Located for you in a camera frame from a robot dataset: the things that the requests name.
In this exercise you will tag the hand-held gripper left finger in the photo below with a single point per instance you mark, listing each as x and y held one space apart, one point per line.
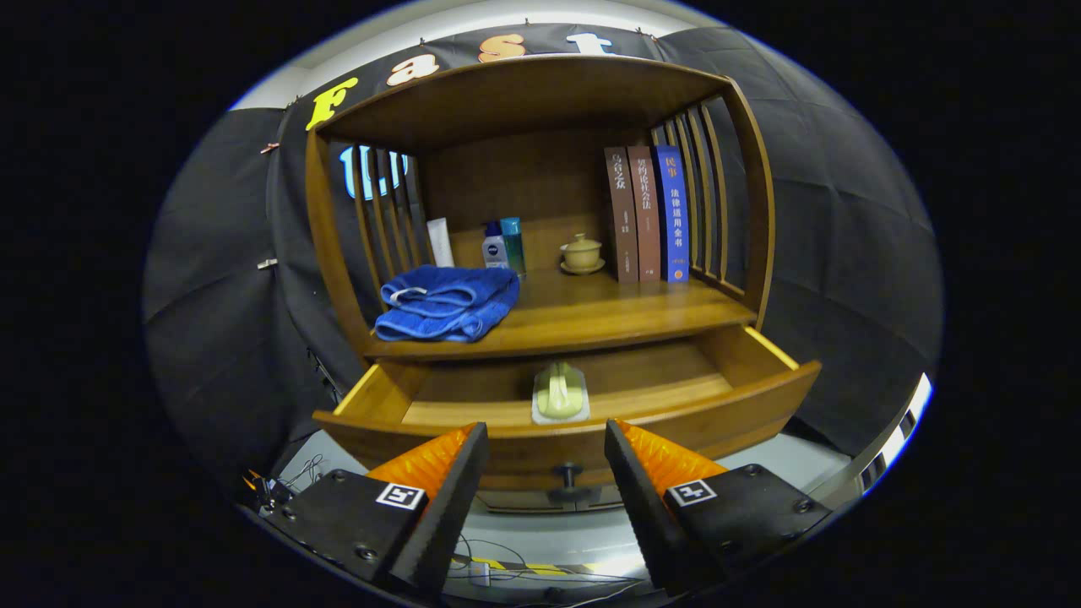
443 507

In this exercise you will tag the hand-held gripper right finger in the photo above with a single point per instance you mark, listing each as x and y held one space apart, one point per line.
646 498

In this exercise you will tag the wooden countertop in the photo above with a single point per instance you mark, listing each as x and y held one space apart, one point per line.
608 312

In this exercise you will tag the wooden cabinet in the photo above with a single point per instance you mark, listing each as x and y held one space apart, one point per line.
540 101

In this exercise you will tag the white power adapter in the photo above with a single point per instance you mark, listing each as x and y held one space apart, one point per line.
480 574

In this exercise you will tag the blue towel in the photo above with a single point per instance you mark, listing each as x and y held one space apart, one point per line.
448 304

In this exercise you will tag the beige lidded teacup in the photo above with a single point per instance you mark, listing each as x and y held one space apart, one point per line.
582 253

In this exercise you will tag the white lotion bottle blue cap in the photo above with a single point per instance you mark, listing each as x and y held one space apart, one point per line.
494 252

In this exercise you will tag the white tube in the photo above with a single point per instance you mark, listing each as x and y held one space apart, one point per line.
440 243

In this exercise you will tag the clear teal bottle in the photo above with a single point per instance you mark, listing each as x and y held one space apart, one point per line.
513 245

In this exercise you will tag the reddish brown book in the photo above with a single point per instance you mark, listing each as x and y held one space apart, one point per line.
646 219

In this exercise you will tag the dark brown book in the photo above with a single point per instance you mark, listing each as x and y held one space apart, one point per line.
621 219

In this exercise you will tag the blue book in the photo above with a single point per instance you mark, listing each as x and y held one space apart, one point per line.
673 219

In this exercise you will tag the black backdrop cloth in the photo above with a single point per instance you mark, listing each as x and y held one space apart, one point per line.
844 253

